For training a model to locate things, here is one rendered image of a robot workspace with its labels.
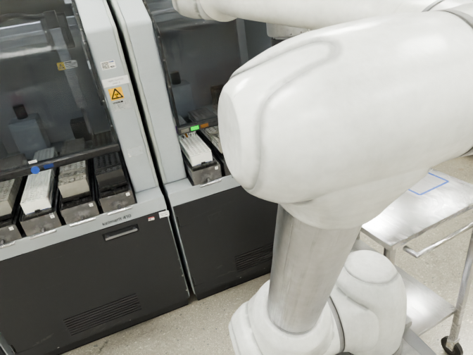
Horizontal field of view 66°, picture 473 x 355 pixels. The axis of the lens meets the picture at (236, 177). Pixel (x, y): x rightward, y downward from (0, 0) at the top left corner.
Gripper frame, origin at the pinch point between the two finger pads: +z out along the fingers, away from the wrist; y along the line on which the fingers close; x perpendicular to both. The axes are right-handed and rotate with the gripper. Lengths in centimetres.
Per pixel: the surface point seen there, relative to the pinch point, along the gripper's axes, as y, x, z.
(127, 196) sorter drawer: -46, 66, 42
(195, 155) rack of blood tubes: -13, 70, 34
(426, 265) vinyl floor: 95, 34, 120
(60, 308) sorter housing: -89, 65, 87
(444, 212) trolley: 44, -12, 38
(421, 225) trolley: 34, -13, 38
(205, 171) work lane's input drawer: -10, 66, 41
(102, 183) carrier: -54, 73, 36
